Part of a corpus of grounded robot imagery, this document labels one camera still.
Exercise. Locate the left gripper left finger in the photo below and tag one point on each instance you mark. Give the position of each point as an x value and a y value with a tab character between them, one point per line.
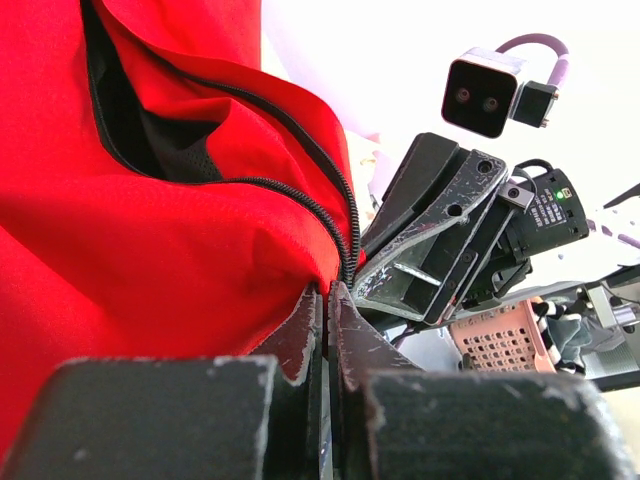
245	417

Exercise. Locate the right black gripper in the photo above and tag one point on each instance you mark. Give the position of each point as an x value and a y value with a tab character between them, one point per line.
440	218

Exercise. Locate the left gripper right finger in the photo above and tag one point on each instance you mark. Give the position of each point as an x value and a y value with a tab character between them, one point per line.
393	420

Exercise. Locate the red zip jacket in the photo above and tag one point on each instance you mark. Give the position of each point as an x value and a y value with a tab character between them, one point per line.
161	196

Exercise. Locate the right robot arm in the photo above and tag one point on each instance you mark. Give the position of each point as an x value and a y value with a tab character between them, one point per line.
555	217

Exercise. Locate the pink plastic basket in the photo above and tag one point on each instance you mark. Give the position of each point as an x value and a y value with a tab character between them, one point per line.
505	339

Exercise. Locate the black white striped cloth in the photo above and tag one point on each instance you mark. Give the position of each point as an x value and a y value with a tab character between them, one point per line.
565	335

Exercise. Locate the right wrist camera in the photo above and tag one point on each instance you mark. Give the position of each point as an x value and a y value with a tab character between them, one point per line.
485	89

